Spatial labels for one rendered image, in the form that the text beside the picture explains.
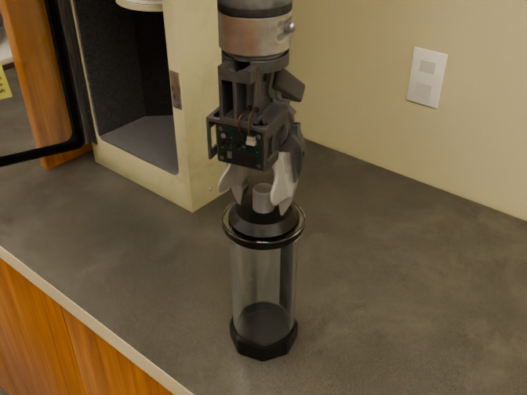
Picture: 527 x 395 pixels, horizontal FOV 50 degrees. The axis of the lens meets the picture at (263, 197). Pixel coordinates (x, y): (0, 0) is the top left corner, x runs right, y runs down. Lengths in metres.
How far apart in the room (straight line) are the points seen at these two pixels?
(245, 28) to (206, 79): 0.49
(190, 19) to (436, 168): 0.62
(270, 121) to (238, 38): 0.09
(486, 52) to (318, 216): 0.44
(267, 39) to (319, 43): 0.76
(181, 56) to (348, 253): 0.45
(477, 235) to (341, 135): 0.42
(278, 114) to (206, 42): 0.44
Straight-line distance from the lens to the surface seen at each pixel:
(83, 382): 1.30
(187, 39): 0.99
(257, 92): 0.58
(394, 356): 0.88
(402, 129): 1.27
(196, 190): 1.11
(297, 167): 0.66
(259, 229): 0.69
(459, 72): 1.18
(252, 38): 0.56
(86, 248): 1.08
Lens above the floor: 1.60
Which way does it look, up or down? 34 degrees down
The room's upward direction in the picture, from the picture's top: straight up
